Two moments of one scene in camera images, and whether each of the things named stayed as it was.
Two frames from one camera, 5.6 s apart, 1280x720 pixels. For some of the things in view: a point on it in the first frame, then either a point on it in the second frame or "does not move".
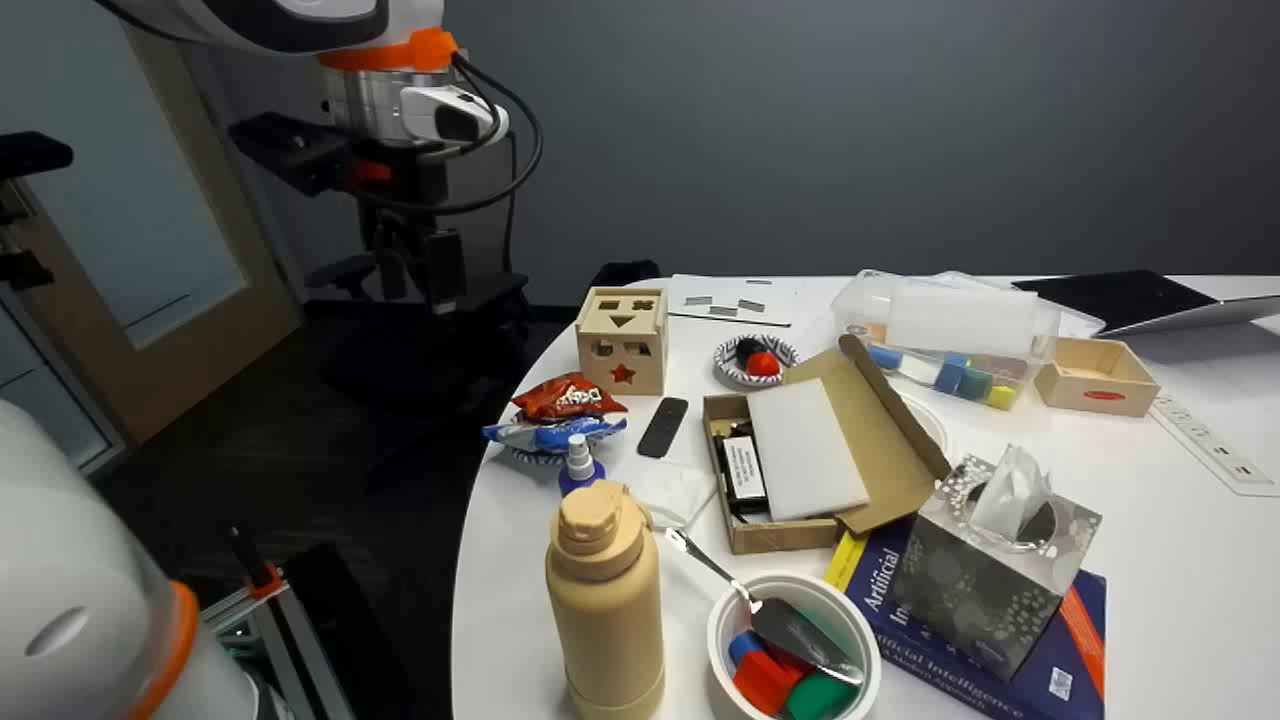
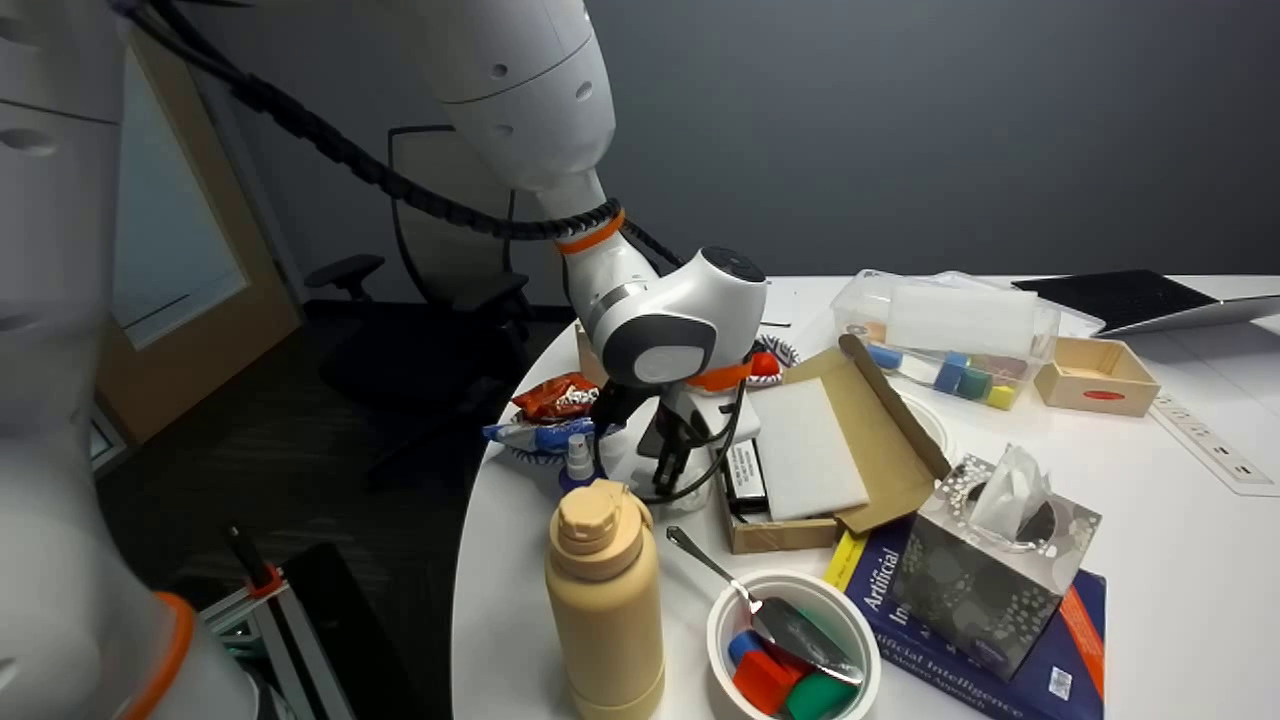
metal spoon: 787,625 does not move
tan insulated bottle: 607,606 does not move
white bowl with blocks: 788,645 does not move
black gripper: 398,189 to 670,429
